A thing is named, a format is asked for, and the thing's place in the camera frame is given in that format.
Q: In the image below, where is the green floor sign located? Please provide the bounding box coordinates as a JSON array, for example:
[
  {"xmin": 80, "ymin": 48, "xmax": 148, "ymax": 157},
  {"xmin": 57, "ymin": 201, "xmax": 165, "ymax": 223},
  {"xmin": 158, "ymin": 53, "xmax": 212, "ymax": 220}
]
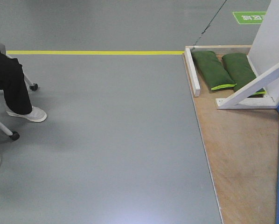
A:
[{"xmin": 232, "ymin": 11, "xmax": 266, "ymax": 25}]

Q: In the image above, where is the green sandbag right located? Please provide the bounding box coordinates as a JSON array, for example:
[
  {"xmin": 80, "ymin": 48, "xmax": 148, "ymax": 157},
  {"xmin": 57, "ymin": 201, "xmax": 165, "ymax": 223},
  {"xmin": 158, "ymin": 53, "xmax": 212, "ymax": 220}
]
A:
[{"xmin": 222, "ymin": 53, "xmax": 256, "ymax": 92}]

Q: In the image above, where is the green sandbag left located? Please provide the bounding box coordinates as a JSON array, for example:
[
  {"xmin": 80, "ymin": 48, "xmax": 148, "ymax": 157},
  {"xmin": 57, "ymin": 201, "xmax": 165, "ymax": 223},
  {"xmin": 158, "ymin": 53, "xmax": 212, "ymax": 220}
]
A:
[{"xmin": 191, "ymin": 51, "xmax": 237, "ymax": 91}]

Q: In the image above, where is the plywood base platform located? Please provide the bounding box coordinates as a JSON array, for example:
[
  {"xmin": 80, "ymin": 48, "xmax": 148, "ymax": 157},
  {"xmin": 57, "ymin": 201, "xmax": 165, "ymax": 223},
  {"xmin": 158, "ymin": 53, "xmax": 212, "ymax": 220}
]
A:
[{"xmin": 183, "ymin": 47, "xmax": 279, "ymax": 224}]

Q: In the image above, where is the white wooden door support frame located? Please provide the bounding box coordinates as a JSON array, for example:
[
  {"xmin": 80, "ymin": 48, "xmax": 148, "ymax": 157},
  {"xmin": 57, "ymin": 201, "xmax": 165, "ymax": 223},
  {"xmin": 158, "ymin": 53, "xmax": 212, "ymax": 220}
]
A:
[{"xmin": 184, "ymin": 0, "xmax": 279, "ymax": 109}]

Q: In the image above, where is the dark thin rope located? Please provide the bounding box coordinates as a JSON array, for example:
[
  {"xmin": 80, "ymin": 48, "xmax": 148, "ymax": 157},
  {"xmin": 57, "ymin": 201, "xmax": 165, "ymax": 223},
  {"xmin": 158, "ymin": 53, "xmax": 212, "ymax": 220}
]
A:
[{"xmin": 193, "ymin": 0, "xmax": 229, "ymax": 49}]

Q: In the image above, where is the grey wheeled chair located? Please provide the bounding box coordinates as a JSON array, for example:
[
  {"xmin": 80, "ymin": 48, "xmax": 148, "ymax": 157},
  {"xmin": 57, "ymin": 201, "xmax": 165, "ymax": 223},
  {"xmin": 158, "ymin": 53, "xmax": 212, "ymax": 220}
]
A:
[{"xmin": 0, "ymin": 42, "xmax": 39, "ymax": 141}]

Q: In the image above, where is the green sandbag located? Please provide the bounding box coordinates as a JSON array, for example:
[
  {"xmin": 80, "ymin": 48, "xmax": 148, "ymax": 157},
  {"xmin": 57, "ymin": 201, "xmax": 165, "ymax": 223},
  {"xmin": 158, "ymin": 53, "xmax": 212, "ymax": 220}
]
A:
[
  {"xmin": 191, "ymin": 51, "xmax": 237, "ymax": 91},
  {"xmin": 222, "ymin": 53, "xmax": 256, "ymax": 92}
]

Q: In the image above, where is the seated person in black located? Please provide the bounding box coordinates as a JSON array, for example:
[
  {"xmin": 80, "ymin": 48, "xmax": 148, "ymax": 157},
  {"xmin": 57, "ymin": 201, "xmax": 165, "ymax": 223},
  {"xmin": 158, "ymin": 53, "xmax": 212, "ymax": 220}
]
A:
[{"xmin": 0, "ymin": 46, "xmax": 48, "ymax": 173}]

